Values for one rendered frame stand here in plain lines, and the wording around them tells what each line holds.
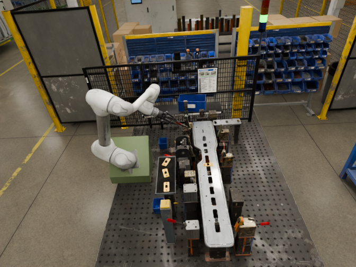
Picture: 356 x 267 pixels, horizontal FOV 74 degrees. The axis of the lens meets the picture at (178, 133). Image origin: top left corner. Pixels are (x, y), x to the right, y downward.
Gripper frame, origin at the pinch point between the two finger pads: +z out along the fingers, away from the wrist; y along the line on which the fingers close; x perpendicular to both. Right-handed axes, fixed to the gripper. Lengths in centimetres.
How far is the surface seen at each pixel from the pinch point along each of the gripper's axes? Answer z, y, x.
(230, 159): 46, 15, -43
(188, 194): 10, 0, -83
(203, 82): 20, 29, 54
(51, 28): -175, -42, 161
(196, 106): 21.5, 7.8, 34.7
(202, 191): 24, -2, -75
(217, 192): 34, 5, -76
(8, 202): -130, -222, 4
